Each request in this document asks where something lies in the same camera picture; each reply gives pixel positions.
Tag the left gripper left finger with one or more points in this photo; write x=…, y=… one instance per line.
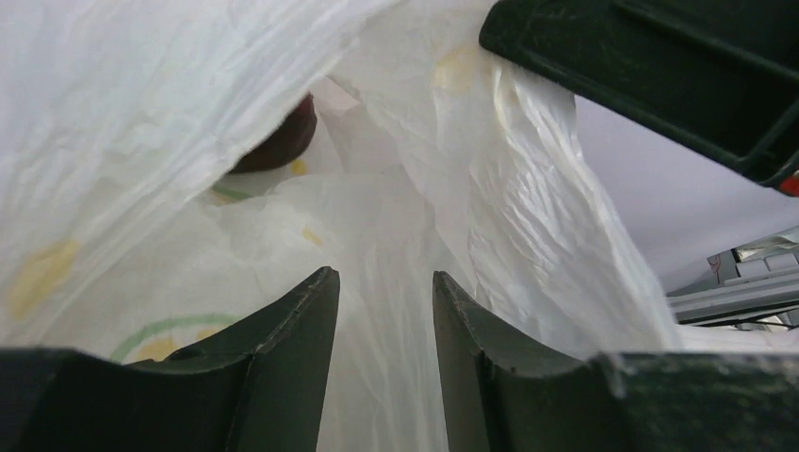
x=257, y=385

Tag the white plastic bag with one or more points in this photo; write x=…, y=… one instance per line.
x=123, y=233

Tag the fake dark red fruit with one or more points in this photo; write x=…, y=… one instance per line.
x=286, y=144

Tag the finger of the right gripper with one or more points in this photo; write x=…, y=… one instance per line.
x=718, y=77

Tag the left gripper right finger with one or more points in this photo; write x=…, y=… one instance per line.
x=504, y=391

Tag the aluminium frame rail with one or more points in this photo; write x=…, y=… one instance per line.
x=753, y=287

